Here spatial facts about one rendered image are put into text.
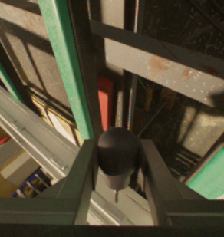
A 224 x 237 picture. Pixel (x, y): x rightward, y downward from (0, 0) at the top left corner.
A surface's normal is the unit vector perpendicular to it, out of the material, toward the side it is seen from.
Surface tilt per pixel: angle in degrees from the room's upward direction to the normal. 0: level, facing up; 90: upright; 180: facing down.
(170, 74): 0
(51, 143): 90
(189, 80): 0
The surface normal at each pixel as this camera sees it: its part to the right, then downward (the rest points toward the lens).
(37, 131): -0.02, -0.62
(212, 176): -0.63, 0.62
